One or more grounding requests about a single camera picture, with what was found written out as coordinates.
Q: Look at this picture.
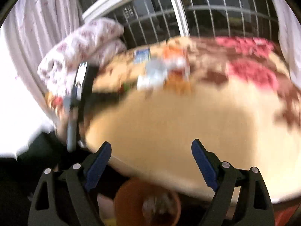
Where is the black sleeved left forearm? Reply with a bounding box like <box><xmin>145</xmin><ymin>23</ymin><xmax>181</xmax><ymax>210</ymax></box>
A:
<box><xmin>1</xmin><ymin>131</ymin><xmax>68</xmax><ymax>169</ymax></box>

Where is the orange trash bin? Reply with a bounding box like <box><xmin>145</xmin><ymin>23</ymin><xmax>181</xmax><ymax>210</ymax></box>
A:
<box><xmin>114</xmin><ymin>179</ymin><xmax>181</xmax><ymax>226</ymax></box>

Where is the person's left hand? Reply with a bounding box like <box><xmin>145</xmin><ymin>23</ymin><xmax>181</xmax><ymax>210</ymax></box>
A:
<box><xmin>55</xmin><ymin>109</ymin><xmax>90</xmax><ymax>144</ymax></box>

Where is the folded floral white quilt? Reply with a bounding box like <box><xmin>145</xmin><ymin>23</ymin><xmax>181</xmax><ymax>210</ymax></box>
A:
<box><xmin>37</xmin><ymin>17</ymin><xmax>127</xmax><ymax>97</ymax></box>

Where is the blue white milk carton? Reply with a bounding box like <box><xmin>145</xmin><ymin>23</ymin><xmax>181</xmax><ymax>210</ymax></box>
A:
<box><xmin>133</xmin><ymin>48</ymin><xmax>151</xmax><ymax>64</ymax></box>

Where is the left pink curtain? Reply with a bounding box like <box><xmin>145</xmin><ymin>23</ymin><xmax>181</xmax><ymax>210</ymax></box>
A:
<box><xmin>2</xmin><ymin>0</ymin><xmax>80</xmax><ymax>95</ymax></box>

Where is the pink curtain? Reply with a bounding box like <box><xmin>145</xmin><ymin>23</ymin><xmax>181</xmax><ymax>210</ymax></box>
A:
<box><xmin>2</xmin><ymin>0</ymin><xmax>80</xmax><ymax>95</ymax></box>
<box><xmin>272</xmin><ymin>0</ymin><xmax>301</xmax><ymax>86</ymax></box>

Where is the window with metal bars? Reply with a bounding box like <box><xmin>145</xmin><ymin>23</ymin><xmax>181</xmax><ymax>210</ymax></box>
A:
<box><xmin>79</xmin><ymin>0</ymin><xmax>279</xmax><ymax>48</ymax></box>

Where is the red white crumpled wrapper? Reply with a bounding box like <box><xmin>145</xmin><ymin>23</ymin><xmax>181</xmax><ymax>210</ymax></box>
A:
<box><xmin>162</xmin><ymin>45</ymin><xmax>190</xmax><ymax>80</ymax></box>

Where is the floral yellow fleece blanket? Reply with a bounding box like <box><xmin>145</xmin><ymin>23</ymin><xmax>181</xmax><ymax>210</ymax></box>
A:
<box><xmin>85</xmin><ymin>37</ymin><xmax>300</xmax><ymax>202</ymax></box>

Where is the right pink curtain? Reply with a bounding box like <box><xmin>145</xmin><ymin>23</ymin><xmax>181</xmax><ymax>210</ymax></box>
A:
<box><xmin>272</xmin><ymin>0</ymin><xmax>301</xmax><ymax>86</ymax></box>

